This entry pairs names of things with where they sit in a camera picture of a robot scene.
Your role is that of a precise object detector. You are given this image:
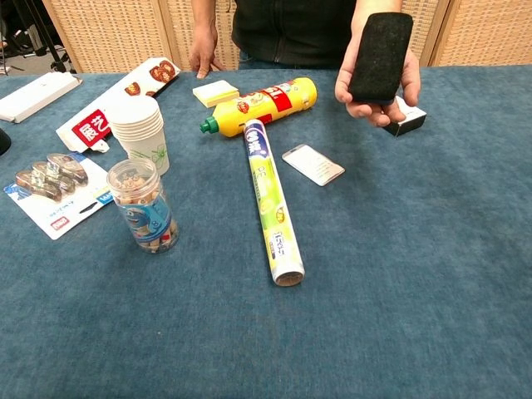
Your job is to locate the person's right hand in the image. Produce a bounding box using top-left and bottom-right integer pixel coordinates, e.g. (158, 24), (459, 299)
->
(189, 27), (228, 80)

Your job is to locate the person's left hand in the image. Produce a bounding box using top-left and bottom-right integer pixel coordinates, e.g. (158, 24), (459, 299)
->
(334, 28), (421, 128)

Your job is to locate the black felt blue eraser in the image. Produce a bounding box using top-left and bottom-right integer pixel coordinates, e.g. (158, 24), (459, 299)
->
(347, 11), (415, 106)

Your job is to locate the person's right forearm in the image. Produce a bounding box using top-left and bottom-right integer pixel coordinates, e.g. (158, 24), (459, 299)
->
(190, 0), (220, 31)

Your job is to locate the woven rattan screen panel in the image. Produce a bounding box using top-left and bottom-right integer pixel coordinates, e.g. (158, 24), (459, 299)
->
(41, 0), (174, 75)
(430, 0), (532, 67)
(397, 0), (452, 67)
(160, 0), (241, 71)

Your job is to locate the small white black box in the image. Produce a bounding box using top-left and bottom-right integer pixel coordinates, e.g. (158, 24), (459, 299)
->
(382, 95), (428, 138)

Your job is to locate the pale yellow sticky note pad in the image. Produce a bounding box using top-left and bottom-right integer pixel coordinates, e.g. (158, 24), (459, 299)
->
(192, 80), (240, 109)

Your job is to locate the yellow bottle green cap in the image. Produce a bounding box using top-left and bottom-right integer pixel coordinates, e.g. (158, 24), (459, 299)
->
(199, 76), (318, 139)

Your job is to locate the red white flat snack box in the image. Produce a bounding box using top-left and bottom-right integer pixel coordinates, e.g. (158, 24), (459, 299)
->
(56, 57), (182, 154)

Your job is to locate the person's torso black shirt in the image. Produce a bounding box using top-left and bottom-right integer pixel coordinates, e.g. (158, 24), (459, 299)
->
(230, 0), (358, 70)

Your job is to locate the stack of white paper cups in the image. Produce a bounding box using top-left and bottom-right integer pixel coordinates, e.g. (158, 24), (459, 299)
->
(106, 97), (171, 175)

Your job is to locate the green white cling film roll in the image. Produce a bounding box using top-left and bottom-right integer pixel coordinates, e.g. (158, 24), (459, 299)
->
(242, 119), (306, 288)

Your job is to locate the black tripod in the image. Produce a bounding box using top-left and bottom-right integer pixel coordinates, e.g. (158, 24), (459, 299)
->
(24, 0), (78, 75)

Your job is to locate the clear jar of pencils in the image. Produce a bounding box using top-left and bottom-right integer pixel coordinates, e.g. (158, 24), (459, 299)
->
(106, 157), (181, 254)

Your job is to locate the white flat cardboard box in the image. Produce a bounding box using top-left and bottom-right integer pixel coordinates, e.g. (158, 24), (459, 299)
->
(0, 71), (83, 125)

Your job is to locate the correction tape blister pack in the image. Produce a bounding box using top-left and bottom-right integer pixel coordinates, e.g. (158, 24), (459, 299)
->
(2, 151), (116, 241)

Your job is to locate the blue table cloth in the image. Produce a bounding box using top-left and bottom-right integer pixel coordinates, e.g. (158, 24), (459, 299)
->
(0, 66), (532, 399)

